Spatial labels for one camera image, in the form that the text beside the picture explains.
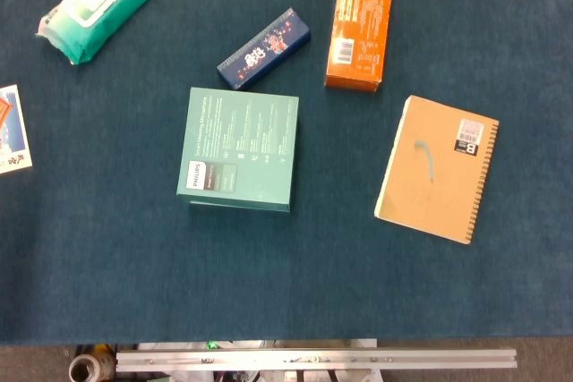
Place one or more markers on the brown spiral notebook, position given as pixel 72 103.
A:
pixel 416 203

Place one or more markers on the orange rectangular carton box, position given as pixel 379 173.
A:
pixel 358 28

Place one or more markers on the brown tape roll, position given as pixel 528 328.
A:
pixel 84 367

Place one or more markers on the dark blue long box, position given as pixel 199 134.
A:
pixel 264 48

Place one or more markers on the white blue printed card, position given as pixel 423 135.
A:
pixel 12 131

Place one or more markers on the dark blue table cloth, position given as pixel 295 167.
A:
pixel 286 274

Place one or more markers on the aluminium profile rail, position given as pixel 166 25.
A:
pixel 313 359

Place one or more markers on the teal Philips box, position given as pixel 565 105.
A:
pixel 250 131

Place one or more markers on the green wet wipes pack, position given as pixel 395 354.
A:
pixel 98 6

